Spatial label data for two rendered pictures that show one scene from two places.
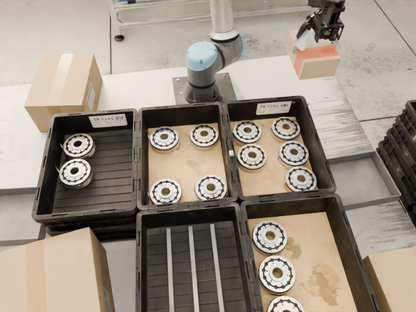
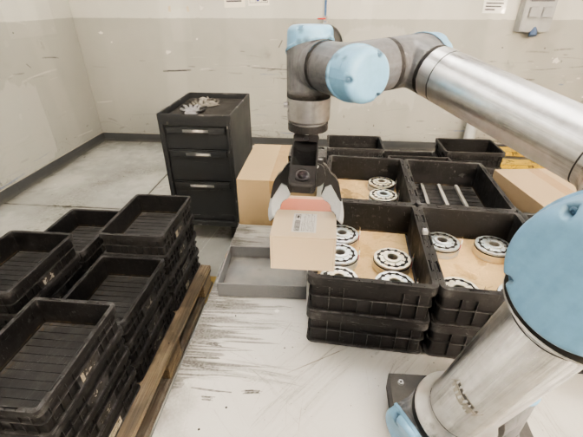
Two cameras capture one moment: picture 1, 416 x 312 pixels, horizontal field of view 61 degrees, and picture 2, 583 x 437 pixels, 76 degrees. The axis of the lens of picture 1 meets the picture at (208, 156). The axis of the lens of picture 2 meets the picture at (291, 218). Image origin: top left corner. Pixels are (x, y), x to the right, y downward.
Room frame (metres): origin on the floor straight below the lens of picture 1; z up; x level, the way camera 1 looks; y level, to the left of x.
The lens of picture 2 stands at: (1.56, -0.21, 1.48)
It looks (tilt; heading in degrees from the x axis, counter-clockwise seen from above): 30 degrees down; 195
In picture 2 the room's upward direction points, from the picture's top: straight up
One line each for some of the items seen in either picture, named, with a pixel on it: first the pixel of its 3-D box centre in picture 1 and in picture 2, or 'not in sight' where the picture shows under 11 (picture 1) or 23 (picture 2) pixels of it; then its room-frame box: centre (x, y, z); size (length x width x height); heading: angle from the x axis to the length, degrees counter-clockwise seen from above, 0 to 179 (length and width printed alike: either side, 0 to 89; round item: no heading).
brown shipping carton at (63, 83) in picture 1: (67, 92); not in sight; (1.06, 0.60, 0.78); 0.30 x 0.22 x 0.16; 2
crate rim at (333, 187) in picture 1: (274, 144); (369, 238); (0.68, -0.22, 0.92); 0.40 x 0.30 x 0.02; 6
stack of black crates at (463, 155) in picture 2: not in sight; (461, 174); (-1.21, 0.37, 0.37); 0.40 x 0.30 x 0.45; 99
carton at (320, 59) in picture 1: (311, 53); (304, 231); (0.94, -0.35, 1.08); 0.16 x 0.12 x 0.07; 9
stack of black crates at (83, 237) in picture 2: not in sight; (85, 256); (0.28, -1.67, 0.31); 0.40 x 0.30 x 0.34; 9
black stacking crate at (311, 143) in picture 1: (272, 153); (367, 254); (0.68, -0.22, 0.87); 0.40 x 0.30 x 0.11; 6
